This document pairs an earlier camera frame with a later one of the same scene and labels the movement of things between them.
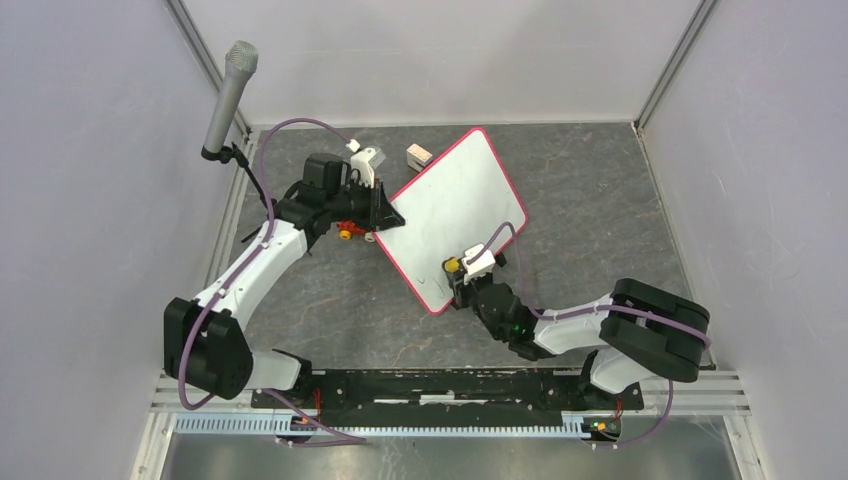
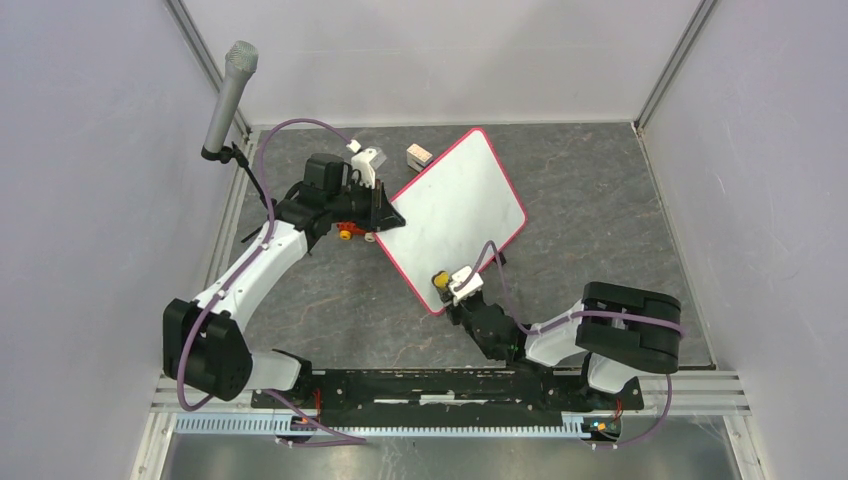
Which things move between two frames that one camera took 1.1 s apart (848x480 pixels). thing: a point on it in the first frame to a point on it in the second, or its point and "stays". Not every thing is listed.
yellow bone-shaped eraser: [452, 265] to [441, 279]
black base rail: [452, 397] stays
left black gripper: [386, 218] stays
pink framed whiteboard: [447, 209] stays
